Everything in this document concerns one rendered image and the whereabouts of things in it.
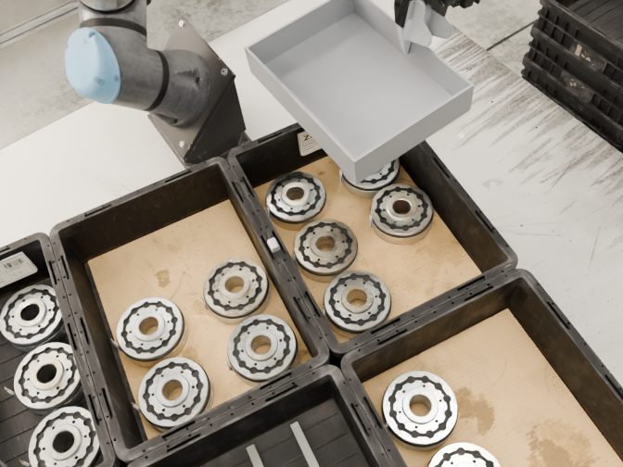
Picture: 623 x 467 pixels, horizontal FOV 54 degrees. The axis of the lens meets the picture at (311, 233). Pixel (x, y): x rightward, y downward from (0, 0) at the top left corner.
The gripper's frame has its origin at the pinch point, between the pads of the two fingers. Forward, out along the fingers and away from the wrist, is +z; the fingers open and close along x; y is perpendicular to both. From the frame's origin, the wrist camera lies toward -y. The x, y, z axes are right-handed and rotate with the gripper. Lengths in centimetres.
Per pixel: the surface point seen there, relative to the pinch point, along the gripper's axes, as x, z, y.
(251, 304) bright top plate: -32.3, 30.8, 8.6
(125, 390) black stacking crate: -53, 39, 6
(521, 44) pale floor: 142, 77, -55
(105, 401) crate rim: -57, 30, 11
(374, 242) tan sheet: -9.5, 28.5, 11.2
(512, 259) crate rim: -3.5, 16.7, 30.5
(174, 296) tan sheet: -40, 36, -2
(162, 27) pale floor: 46, 101, -163
